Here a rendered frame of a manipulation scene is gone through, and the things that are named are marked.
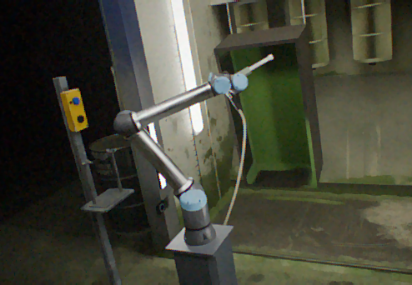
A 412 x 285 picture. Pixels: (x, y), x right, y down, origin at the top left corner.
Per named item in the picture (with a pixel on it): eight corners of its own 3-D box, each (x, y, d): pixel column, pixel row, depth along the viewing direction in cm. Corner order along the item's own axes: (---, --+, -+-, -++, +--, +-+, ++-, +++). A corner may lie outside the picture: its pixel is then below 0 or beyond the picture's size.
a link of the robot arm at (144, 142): (191, 218, 235) (106, 125, 214) (189, 207, 252) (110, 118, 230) (211, 203, 234) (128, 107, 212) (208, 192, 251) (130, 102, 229)
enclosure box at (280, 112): (256, 163, 359) (228, 34, 303) (323, 163, 334) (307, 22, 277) (245, 186, 332) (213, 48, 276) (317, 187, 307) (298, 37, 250)
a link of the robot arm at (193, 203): (184, 231, 218) (179, 202, 213) (183, 217, 234) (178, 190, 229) (212, 225, 219) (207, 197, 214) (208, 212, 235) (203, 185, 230)
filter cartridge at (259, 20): (272, 75, 434) (263, -4, 407) (279, 80, 400) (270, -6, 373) (239, 80, 433) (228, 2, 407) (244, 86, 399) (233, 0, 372)
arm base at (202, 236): (208, 247, 217) (204, 232, 214) (178, 243, 225) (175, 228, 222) (221, 230, 233) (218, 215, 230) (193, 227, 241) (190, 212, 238)
